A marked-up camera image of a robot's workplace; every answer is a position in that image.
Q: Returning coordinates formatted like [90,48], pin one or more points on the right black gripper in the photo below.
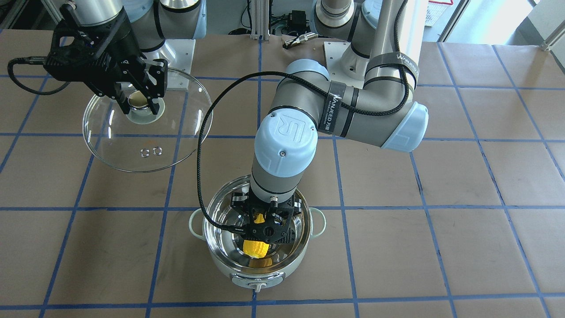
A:
[125,47]

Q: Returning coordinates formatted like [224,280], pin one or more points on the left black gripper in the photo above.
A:
[238,203]

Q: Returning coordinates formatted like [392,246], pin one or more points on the yellow corn cob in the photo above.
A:
[255,249]

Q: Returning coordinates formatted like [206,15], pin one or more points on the glass pot lid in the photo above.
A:
[141,142]

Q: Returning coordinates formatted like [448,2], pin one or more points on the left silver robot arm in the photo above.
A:
[307,102]

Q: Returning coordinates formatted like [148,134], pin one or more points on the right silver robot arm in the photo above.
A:
[153,21]

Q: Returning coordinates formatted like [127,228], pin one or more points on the white electric cooking pot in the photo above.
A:
[226,248]

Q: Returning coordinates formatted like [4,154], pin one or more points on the black power supply box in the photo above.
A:
[297,21]

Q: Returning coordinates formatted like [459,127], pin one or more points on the metal connector plug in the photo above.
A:
[300,40]

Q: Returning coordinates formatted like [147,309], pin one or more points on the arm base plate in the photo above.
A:
[344,65]
[179,54]

